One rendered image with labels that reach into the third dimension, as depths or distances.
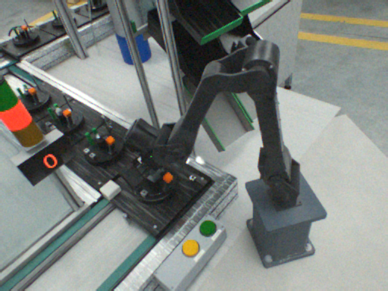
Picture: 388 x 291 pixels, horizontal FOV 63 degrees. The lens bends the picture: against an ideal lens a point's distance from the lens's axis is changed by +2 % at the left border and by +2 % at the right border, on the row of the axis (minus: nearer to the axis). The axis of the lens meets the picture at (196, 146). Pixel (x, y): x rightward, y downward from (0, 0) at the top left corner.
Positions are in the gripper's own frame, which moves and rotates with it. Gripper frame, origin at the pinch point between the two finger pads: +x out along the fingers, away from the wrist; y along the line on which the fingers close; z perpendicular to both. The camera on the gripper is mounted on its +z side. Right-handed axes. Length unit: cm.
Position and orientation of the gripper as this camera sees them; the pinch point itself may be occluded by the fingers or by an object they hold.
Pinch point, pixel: (146, 161)
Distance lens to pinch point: 88.0
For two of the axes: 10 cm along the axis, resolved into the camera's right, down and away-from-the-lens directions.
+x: -4.6, 1.8, 8.7
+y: -6.5, 6.1, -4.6
